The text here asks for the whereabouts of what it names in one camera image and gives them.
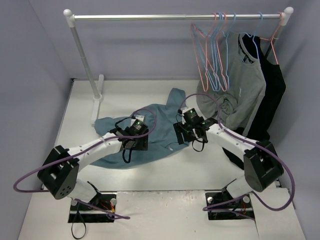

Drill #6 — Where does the blue hanger holding tank top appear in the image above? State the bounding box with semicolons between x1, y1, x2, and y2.
244;12;264;59

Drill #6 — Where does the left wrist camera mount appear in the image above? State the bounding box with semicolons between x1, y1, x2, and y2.
130;115;145;126

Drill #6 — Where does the white metal clothes rack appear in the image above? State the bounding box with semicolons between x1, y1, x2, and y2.
63;6;294;126

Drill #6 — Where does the blue t shirt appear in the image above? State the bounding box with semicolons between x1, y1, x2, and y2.
92;88;189;169

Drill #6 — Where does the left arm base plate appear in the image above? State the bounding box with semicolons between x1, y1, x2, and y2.
68;192;117;223

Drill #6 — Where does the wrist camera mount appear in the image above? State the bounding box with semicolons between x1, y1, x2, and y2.
177;107;199;125
130;115;145;126

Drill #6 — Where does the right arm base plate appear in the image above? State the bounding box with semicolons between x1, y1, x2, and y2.
205;191;255;221

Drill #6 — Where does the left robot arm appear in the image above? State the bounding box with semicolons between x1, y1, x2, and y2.
37;119;149;210

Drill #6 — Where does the pink hanger at rack end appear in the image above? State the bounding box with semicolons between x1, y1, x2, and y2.
261;12;285;65

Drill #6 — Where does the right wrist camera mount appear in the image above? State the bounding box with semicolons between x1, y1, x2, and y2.
177;107;199;125

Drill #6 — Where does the black looped cable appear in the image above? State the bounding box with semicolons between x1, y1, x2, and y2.
70;199;87;240

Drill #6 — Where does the blue wire hanger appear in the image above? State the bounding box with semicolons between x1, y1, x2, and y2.
190;12;229;93

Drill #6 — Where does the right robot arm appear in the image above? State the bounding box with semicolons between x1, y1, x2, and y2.
173;107;284;206

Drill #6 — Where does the grey sweatshirt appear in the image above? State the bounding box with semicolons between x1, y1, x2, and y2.
196;32;266;136

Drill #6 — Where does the black tank top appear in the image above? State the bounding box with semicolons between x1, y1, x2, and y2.
222;34;287;171

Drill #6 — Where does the pink wire hanger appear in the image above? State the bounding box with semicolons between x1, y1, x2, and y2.
205;12;229;92
190;23;214;93

